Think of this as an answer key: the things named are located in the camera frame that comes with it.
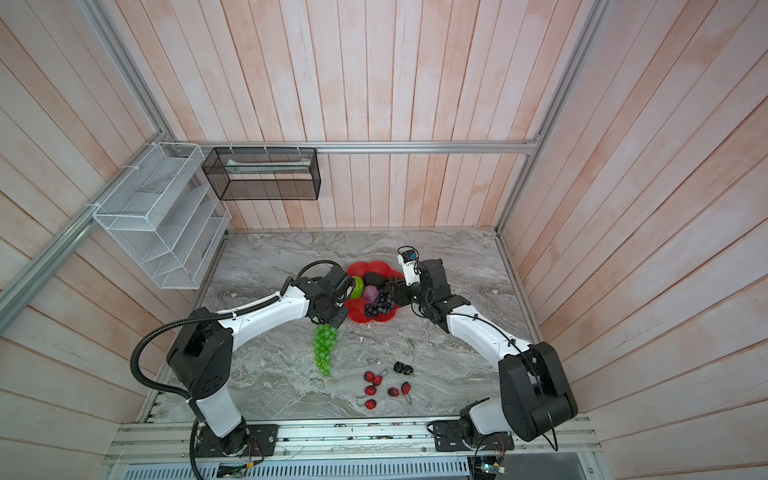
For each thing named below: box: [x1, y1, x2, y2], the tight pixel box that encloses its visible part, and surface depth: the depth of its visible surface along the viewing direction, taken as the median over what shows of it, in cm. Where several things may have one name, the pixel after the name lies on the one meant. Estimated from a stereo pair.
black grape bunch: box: [364, 288, 395, 318], surface depth 96 cm
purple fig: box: [363, 284, 379, 303], surface depth 99 cm
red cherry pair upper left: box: [364, 369, 388, 386], surface depth 84 cm
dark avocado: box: [363, 272, 386, 290], surface depth 102 cm
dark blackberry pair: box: [393, 361, 414, 376], surface depth 85 cm
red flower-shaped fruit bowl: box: [344, 260, 404, 324], surface depth 98 cm
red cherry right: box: [401, 381, 412, 405], surface depth 82 cm
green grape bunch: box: [314, 324, 338, 377], surface depth 88 cm
